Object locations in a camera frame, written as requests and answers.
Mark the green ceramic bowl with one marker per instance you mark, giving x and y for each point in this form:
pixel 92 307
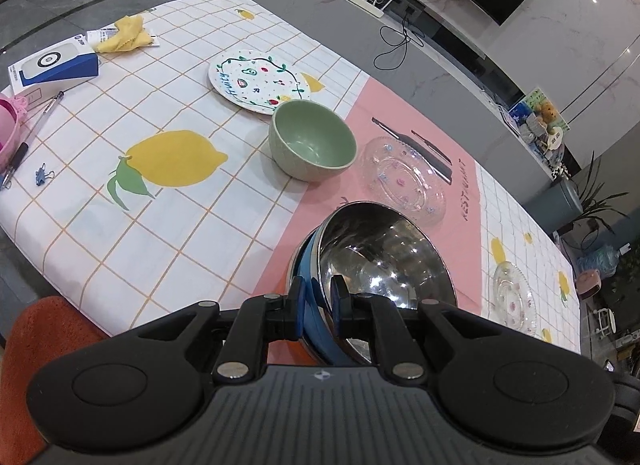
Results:
pixel 312 137

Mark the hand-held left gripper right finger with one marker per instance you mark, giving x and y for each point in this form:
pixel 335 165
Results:
pixel 338 306

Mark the green potted plant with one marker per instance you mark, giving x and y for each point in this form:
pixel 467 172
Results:
pixel 595 195

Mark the lemon print tablecloth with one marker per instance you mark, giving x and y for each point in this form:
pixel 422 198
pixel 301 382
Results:
pixel 175 245

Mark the steel bowl with blue outside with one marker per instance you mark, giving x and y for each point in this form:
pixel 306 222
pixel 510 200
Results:
pixel 385 265

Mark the blue and white box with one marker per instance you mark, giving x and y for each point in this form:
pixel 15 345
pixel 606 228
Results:
pixel 60 70

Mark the blue plastic bag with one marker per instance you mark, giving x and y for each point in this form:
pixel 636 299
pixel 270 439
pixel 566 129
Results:
pixel 600 260

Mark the orange bowl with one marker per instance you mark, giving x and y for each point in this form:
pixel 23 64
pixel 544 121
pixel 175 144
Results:
pixel 295 352

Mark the black pen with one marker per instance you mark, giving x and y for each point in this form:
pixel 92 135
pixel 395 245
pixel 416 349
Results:
pixel 30 137

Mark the grey bin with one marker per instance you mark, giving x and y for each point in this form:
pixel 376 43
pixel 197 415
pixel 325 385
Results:
pixel 555 205

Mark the orange chair cushion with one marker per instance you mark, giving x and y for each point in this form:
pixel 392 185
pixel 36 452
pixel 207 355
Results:
pixel 40 330

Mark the pink container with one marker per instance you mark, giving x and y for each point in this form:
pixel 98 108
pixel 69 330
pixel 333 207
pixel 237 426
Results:
pixel 9 130

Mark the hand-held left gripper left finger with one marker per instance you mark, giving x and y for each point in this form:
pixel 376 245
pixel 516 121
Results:
pixel 298 310

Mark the white stool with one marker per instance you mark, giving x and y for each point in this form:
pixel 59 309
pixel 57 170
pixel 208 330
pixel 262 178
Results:
pixel 604 322

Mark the white painted plate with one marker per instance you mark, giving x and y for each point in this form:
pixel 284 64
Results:
pixel 250 80

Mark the blue binder clip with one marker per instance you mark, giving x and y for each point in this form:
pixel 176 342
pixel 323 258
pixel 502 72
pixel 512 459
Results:
pixel 40 175

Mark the pink small appliance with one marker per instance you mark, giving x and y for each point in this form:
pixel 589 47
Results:
pixel 589 285

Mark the clear glass plate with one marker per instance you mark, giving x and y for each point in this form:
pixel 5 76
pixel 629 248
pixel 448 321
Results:
pixel 400 180
pixel 515 300

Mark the yellow cloth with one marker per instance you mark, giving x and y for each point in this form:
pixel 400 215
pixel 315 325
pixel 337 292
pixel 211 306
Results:
pixel 125 37

